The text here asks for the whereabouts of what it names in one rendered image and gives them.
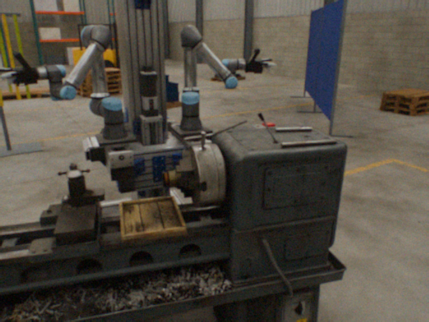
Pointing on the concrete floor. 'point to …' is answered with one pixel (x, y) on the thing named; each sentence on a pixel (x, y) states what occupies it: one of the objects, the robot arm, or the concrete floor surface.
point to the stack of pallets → (86, 89)
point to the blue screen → (325, 59)
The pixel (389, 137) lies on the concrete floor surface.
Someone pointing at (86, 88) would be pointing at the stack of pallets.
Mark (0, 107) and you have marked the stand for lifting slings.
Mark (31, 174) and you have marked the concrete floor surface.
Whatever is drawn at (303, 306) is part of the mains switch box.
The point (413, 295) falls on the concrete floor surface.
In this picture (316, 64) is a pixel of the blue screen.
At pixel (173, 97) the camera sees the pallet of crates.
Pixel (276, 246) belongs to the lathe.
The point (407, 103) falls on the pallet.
